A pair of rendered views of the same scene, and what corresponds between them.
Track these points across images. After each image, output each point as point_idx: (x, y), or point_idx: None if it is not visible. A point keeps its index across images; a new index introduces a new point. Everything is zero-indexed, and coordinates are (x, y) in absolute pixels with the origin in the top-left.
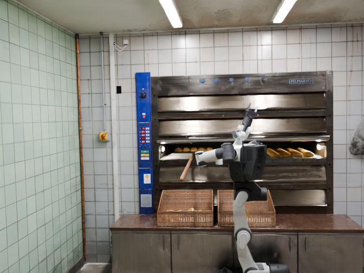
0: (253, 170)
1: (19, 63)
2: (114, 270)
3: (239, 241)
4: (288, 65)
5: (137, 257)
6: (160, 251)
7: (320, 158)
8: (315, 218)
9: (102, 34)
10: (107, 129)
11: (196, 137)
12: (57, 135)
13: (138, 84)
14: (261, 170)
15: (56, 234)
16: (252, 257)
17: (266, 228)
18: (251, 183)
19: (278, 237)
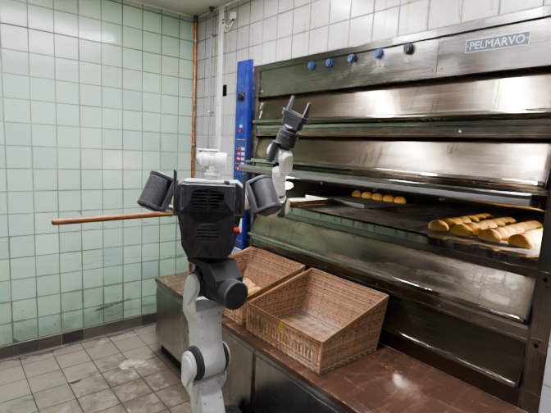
0: (185, 236)
1: (26, 49)
2: (157, 335)
3: (181, 368)
4: (467, 3)
5: (171, 329)
6: (187, 333)
7: (520, 256)
8: (459, 401)
9: (211, 11)
10: (213, 147)
11: (295, 169)
12: (126, 147)
13: (239, 80)
14: (224, 241)
15: (111, 267)
16: (223, 410)
17: (296, 371)
18: (204, 263)
19: (313, 401)
